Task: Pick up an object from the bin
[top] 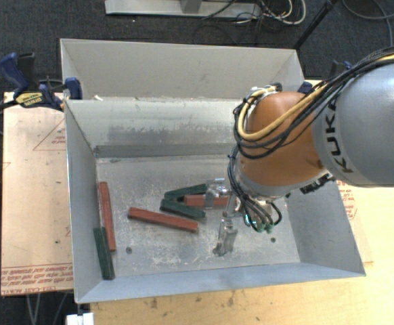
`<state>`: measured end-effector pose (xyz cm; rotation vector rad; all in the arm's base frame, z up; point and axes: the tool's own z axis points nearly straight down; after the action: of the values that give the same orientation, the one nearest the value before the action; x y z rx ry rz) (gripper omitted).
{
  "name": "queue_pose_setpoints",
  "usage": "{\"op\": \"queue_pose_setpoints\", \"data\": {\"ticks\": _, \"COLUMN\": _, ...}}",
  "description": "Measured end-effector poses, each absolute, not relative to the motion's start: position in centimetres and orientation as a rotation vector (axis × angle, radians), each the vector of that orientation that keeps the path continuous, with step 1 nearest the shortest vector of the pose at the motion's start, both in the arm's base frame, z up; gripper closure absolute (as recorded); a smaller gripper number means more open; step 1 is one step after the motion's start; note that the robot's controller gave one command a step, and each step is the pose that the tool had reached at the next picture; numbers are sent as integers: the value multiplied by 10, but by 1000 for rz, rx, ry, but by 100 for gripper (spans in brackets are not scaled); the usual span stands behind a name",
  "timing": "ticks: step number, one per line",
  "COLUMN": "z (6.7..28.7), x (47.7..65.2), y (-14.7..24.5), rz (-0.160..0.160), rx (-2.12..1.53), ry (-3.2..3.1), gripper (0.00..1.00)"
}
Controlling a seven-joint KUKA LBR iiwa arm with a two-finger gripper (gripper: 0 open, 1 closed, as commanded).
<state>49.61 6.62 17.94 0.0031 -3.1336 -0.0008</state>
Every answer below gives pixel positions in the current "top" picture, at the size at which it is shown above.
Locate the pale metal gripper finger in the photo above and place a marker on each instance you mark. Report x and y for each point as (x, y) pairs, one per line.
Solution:
(211, 195)
(226, 237)

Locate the red-brown flat block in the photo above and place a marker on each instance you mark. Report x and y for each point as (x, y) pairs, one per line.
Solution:
(107, 215)
(163, 219)
(194, 200)

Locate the grey metal bin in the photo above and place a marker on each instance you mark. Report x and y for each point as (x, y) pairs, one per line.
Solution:
(170, 245)

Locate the dark green flat block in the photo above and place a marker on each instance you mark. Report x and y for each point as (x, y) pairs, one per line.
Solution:
(104, 254)
(182, 210)
(185, 191)

